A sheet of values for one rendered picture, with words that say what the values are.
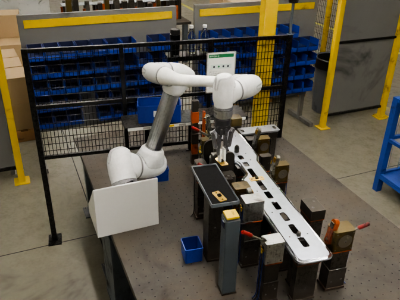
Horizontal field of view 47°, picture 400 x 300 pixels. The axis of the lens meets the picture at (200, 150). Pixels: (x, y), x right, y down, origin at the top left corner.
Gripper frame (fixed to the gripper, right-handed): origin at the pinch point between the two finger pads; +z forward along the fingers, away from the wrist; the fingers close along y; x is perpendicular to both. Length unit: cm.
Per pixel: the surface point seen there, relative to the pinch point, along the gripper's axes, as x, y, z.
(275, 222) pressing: 26.1, -17.9, 28.9
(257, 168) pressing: -24, -35, 28
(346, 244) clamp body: 51, -41, 31
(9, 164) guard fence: -234, 107, 102
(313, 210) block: 28, -39, 26
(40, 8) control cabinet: -712, 24, 41
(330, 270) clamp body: 50, -36, 46
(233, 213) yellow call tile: 31.7, 8.7, 12.9
